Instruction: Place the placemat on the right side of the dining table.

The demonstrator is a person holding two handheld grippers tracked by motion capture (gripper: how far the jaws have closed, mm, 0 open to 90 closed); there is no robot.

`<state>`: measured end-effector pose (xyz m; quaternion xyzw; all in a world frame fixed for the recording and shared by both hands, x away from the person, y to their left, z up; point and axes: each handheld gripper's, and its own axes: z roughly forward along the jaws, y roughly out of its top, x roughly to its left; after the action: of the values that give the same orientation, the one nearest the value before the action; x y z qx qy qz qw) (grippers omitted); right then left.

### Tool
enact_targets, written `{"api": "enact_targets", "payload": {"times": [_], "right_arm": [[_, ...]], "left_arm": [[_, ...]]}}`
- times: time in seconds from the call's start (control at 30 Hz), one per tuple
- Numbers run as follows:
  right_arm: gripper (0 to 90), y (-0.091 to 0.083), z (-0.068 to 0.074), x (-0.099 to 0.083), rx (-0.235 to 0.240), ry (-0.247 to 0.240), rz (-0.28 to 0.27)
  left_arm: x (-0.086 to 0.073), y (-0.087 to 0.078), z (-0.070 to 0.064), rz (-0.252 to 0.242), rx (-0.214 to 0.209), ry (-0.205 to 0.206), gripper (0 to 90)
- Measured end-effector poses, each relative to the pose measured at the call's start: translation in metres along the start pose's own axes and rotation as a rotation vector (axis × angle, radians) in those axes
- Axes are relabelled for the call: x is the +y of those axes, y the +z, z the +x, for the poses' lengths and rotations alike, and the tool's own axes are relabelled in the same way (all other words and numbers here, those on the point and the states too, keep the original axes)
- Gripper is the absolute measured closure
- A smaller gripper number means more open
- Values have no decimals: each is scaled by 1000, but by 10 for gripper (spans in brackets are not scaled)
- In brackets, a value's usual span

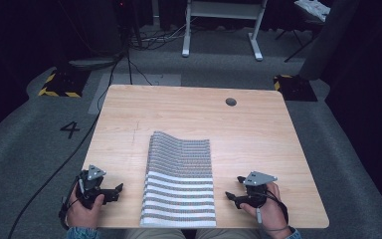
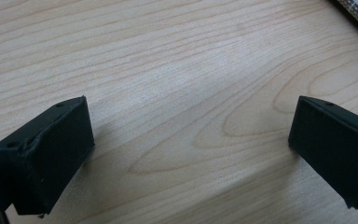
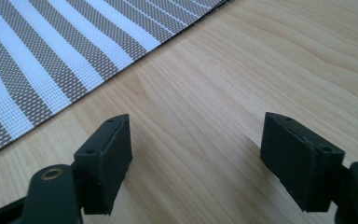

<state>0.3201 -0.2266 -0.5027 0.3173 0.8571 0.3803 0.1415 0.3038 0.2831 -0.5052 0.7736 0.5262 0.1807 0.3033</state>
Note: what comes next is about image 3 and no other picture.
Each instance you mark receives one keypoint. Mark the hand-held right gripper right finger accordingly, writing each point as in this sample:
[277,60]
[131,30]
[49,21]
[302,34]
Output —
[301,168]

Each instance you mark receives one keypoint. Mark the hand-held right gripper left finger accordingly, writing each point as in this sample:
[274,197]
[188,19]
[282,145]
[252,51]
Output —
[104,166]

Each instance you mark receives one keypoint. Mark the brown white striped woven placemat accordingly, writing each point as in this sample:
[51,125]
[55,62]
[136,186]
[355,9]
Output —
[59,59]

